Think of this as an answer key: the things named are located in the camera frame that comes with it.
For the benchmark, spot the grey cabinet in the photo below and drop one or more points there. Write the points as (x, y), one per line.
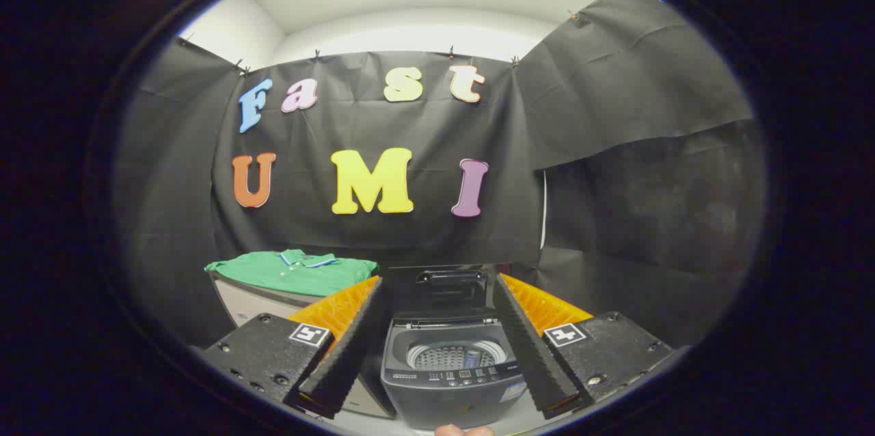
(253, 303)

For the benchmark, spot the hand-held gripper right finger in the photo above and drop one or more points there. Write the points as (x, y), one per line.
(533, 354)

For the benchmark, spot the dark washing machine lid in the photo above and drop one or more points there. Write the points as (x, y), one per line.
(451, 296)

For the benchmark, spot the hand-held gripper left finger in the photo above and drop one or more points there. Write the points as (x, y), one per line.
(345, 354)

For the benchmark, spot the grey washing machine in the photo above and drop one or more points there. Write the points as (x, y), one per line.
(444, 398)

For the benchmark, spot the green polo shirt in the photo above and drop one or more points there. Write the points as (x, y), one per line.
(294, 279)

